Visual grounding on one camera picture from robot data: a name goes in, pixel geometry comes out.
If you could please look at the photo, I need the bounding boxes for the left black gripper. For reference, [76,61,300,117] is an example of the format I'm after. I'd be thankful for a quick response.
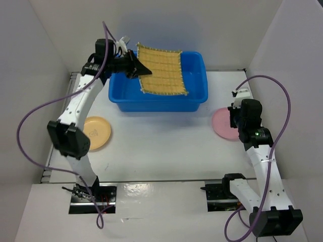
[109,49,152,80]

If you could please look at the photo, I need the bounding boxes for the woven bamboo mat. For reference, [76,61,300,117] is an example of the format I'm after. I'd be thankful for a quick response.
[137,43,188,96]

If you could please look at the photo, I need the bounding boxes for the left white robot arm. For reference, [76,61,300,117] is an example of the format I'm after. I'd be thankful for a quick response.
[47,36,151,202]

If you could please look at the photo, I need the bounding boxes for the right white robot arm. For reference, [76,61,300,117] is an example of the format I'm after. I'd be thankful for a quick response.
[221,99,303,237]

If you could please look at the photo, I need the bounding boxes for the blue plastic bin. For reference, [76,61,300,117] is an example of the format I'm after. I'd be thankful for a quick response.
[108,51,208,112]

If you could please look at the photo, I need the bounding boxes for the pink plastic plate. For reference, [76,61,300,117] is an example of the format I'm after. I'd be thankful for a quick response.
[211,107,239,141]

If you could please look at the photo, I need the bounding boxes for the orange plastic plate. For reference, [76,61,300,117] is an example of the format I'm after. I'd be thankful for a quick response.
[83,116,112,151]

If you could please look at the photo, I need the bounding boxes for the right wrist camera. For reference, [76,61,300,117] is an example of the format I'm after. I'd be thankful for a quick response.
[232,87,251,109]

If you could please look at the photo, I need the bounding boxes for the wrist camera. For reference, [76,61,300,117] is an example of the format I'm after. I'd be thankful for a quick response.
[116,36,130,53]
[232,87,251,109]

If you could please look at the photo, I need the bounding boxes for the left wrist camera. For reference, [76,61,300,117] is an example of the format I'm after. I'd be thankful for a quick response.
[116,36,130,53]

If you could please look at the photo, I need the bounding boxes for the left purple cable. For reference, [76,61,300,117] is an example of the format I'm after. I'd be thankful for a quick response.
[17,21,117,229]

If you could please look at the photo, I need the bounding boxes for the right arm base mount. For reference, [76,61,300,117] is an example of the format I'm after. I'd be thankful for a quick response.
[200,180,241,212]

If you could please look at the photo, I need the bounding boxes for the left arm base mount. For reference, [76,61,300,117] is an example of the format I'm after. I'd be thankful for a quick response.
[62,185,117,214]

